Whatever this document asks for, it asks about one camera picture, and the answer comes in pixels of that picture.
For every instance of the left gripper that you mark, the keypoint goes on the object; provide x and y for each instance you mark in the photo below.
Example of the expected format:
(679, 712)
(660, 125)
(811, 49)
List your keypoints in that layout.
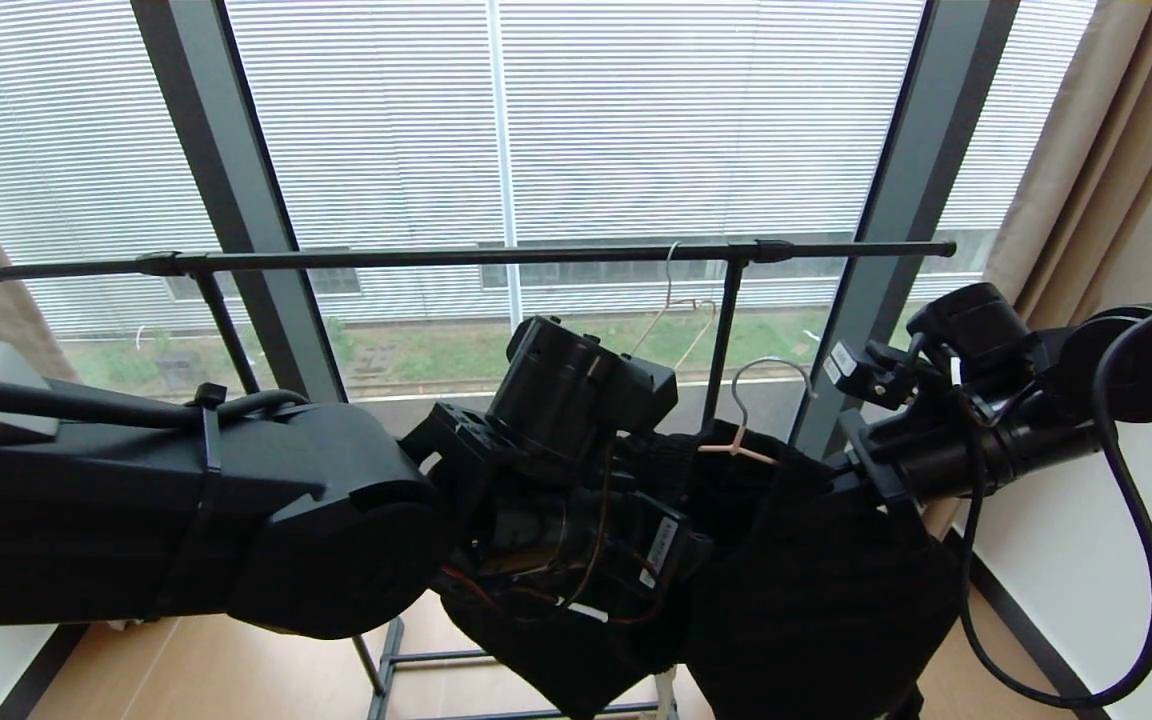
(546, 550)

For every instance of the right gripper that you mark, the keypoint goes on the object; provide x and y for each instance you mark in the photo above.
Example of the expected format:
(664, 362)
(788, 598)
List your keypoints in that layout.
(956, 460)

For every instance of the black garment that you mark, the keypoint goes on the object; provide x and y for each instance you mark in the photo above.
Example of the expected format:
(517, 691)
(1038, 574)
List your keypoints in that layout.
(816, 600)

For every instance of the pink clothes hanger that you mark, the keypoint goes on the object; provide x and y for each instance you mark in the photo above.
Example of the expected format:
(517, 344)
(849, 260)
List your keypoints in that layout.
(741, 448)
(669, 285)

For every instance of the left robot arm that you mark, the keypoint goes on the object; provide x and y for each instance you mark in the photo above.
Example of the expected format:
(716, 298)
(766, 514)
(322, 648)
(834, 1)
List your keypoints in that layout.
(136, 520)

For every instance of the black clothes rack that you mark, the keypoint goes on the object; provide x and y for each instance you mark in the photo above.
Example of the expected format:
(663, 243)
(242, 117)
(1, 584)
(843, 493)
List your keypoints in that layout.
(436, 258)

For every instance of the window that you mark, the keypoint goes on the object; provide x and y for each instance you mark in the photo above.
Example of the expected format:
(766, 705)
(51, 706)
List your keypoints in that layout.
(226, 150)

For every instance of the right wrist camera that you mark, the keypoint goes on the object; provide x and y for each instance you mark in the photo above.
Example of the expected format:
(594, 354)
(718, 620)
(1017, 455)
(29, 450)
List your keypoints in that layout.
(871, 378)

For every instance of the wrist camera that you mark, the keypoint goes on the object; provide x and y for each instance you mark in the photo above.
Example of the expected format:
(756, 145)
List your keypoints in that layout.
(676, 555)
(871, 378)

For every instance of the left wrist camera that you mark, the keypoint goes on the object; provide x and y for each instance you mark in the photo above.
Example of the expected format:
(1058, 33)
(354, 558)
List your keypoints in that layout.
(676, 555)

